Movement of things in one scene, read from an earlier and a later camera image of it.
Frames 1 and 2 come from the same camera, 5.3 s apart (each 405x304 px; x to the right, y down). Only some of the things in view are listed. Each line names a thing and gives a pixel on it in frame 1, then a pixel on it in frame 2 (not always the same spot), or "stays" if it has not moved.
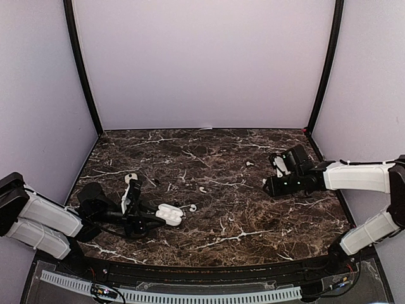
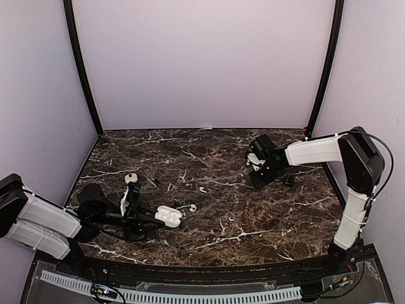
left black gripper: [137, 222] stays
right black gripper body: [293, 185] -> [267, 176]
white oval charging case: [171, 214] stays
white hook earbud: [192, 206] stays
